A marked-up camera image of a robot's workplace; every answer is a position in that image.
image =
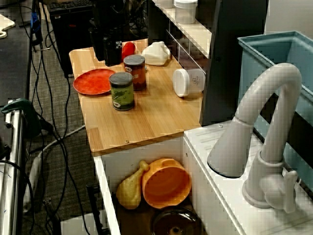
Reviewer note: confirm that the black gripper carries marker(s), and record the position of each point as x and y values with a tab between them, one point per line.
105	33

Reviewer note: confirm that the red toy chili pepper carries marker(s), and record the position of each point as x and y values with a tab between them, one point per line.
128	50

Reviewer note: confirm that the red round plate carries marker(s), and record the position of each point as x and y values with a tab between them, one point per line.
93	82

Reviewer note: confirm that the black computer tower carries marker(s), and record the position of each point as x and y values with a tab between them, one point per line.
71	44

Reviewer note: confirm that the red label toy can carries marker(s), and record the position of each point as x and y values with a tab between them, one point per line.
137	73

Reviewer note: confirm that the green label toy can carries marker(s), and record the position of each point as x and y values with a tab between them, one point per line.
121	95

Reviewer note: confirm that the white toy milk jug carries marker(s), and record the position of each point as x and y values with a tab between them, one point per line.
156	54

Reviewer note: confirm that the black keyboard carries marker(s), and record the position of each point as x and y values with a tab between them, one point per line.
68	4

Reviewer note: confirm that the wooden counter board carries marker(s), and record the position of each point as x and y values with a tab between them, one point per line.
151	117

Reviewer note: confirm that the white lidded jar with print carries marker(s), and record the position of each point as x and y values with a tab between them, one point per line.
183	82

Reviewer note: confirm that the plain white lidded jar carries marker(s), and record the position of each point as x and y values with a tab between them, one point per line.
185	12

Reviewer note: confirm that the dark tiled backsplash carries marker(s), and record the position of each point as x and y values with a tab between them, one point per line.
195	61

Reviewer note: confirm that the beige shelf ledge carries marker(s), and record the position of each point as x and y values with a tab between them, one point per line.
195	34

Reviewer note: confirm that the black desk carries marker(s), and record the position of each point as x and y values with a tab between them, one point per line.
12	68

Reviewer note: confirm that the green clamp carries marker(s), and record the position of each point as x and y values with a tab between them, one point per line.
22	107

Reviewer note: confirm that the dark grey upright panel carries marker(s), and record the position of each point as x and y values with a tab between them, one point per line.
225	73

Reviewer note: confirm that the yellow toy chicken drumstick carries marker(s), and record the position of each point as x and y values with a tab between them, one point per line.
129	191

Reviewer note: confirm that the white power strip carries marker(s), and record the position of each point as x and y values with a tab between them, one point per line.
33	176

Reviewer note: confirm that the orange plastic bowl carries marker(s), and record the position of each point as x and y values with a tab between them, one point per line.
166	186

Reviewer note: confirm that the teal plastic bin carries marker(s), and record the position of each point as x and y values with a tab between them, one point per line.
256	73

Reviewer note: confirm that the white box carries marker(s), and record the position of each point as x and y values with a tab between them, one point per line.
75	225

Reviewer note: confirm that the black pot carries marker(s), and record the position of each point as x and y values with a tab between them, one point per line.
171	220

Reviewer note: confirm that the white toy sink unit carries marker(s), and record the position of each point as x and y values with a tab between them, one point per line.
220	195

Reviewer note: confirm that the grey toy faucet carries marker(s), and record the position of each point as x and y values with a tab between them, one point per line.
269	171

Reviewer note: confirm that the metal rail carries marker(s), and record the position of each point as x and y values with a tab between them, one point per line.
13	171

